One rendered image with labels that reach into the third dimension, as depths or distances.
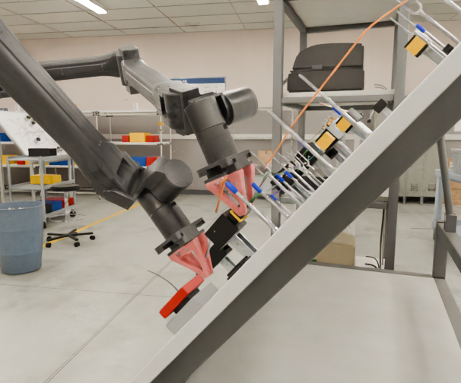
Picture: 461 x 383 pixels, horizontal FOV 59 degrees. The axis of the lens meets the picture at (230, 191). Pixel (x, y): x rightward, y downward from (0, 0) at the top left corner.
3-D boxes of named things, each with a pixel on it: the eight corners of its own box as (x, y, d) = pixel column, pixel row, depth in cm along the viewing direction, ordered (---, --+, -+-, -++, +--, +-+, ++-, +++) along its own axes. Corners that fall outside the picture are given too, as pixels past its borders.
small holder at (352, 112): (386, 122, 86) (360, 100, 87) (375, 133, 79) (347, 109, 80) (370, 137, 89) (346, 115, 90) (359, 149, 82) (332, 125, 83)
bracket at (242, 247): (254, 256, 74) (234, 236, 74) (262, 248, 73) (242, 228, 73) (244, 265, 70) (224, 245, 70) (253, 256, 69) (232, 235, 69)
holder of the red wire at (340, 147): (364, 144, 122) (338, 121, 124) (354, 153, 111) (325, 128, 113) (353, 156, 125) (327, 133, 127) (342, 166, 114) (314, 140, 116)
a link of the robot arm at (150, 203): (148, 185, 81) (127, 196, 77) (164, 168, 76) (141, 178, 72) (168, 213, 81) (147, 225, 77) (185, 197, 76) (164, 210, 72)
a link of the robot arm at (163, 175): (114, 162, 78) (99, 197, 72) (138, 128, 70) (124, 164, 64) (168, 190, 82) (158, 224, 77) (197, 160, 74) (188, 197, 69)
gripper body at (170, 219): (208, 223, 79) (186, 193, 80) (182, 240, 70) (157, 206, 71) (185, 240, 82) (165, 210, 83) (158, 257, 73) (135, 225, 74)
